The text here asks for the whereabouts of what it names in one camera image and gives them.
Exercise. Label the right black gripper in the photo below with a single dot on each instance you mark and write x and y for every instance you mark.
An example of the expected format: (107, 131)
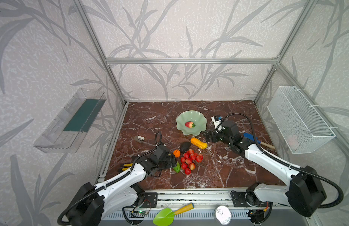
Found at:
(215, 136)

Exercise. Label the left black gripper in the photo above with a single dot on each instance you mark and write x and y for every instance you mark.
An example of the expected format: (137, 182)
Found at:
(168, 162)

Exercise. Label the green yellow fake mango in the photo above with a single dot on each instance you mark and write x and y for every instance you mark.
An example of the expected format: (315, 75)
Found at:
(177, 168)

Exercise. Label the small fake orange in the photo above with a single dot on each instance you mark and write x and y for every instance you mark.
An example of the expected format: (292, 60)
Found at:
(177, 153)

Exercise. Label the yellow orange fake mango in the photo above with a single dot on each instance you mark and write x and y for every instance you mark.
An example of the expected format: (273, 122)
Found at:
(198, 143)

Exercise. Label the red fake grape bunch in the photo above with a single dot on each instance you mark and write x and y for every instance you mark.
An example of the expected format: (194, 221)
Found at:
(190, 160)

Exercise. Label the red peach with leaf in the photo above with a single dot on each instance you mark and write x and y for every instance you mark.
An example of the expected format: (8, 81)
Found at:
(190, 124)

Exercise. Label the dark fake avocado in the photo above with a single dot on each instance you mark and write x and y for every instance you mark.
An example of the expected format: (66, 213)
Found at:
(185, 146)

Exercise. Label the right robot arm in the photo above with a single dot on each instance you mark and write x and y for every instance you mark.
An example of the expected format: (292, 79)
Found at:
(304, 190)

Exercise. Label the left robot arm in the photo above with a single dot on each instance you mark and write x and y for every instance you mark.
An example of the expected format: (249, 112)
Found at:
(94, 202)

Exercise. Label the green scalloped fruit bowl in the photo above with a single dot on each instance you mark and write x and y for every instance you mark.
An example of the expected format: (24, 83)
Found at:
(194, 116)

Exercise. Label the yellow cloth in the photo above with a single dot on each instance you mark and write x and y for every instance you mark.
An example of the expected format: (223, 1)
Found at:
(125, 167)

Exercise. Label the small green circuit board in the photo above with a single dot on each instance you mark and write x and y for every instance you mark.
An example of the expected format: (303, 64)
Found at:
(140, 213)

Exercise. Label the pink object in basket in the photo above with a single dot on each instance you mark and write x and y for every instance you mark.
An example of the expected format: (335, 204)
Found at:
(293, 142)

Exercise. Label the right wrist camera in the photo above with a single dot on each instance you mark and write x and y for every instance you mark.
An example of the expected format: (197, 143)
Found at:
(217, 121)

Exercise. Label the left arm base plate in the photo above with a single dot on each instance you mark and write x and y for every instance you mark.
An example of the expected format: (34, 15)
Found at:
(147, 200)

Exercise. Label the green trowel yellow handle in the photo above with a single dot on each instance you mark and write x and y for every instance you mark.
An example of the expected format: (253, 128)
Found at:
(166, 216)

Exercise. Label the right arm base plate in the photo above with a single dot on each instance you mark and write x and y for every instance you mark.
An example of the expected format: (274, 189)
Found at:
(247, 200)

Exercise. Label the white wire basket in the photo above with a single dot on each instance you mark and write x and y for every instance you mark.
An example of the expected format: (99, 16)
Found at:
(295, 115)

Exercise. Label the clear plastic wall tray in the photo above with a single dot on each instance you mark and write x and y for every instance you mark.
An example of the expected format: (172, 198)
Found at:
(68, 130)

